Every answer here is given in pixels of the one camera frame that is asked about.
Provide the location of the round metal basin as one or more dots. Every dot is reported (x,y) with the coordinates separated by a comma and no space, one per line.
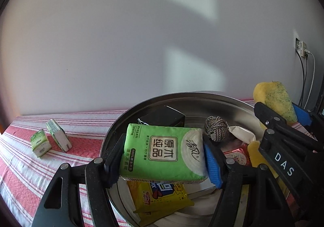
(197,105)

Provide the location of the white plug adapter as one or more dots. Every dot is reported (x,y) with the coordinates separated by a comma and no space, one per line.
(303,49)

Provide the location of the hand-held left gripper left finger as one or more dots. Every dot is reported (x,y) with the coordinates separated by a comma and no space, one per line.
(114,156)

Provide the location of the beige snack packet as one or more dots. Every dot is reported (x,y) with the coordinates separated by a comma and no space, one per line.
(241,134)

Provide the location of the red white striped tablecloth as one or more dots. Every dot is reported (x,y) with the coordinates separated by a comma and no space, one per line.
(83,128)

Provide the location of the yellow green speckled sponge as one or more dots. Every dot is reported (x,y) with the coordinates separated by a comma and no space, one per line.
(273,98)

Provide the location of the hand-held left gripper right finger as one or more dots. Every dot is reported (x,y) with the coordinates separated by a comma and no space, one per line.
(212,163)

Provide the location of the green tissue pack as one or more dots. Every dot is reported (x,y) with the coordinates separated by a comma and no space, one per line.
(40,143)
(162,151)
(59,136)

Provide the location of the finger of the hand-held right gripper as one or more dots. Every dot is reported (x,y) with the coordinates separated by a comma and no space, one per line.
(302,115)
(270,118)

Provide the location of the yellow cracker packet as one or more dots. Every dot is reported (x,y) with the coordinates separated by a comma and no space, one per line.
(157,196)

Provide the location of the white wall socket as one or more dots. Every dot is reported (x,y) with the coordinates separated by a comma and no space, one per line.
(298,44)

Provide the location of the black box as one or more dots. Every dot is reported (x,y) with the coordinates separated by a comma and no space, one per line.
(164,115)

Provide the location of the red snack packet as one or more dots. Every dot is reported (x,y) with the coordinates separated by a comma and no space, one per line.
(238,155)

